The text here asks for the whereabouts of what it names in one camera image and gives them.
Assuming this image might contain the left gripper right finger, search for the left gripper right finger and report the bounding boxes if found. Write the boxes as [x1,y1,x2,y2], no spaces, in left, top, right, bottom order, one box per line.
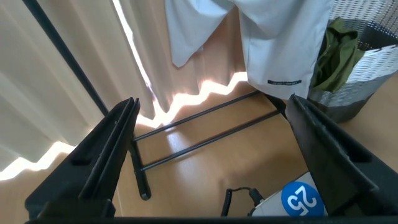
[285,93,398,217]

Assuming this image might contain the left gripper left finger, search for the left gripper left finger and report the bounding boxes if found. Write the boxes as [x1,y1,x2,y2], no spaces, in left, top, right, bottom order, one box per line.
[24,97,141,218]

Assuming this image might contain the green garment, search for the green garment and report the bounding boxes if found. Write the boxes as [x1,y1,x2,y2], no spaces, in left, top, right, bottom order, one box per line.
[310,17,366,93]

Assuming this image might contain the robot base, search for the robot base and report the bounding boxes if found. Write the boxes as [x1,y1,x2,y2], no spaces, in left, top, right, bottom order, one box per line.
[251,170,329,218]

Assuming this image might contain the white laundry basket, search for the white laundry basket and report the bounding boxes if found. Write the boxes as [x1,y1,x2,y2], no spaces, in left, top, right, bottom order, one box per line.
[307,0,398,124]

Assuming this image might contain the black clothes rack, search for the black clothes rack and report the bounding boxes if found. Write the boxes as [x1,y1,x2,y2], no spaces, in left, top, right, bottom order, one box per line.
[21,0,287,202]

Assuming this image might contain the beige curtain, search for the beige curtain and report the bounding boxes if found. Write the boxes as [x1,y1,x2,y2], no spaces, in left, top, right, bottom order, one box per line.
[0,0,249,172]

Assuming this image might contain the black cable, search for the black cable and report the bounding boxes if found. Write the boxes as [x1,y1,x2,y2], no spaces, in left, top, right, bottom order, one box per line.
[220,186,265,218]

